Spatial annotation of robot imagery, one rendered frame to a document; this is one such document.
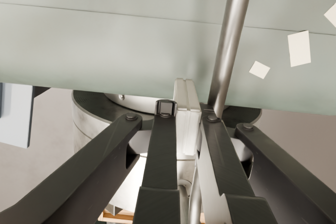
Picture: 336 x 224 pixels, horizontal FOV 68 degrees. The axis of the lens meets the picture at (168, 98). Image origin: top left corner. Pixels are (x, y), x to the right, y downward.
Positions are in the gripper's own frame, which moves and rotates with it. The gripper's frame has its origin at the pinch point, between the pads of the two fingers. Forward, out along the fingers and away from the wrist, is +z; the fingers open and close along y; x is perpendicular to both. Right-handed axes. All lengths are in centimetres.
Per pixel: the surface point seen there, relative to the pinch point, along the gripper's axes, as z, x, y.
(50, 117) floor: 134, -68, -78
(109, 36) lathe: 7.3, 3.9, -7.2
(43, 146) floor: 134, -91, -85
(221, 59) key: -1.4, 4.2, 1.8
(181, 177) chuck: 9.2, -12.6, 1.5
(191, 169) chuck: 9.4, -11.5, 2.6
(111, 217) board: 43, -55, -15
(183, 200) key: 6.3, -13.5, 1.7
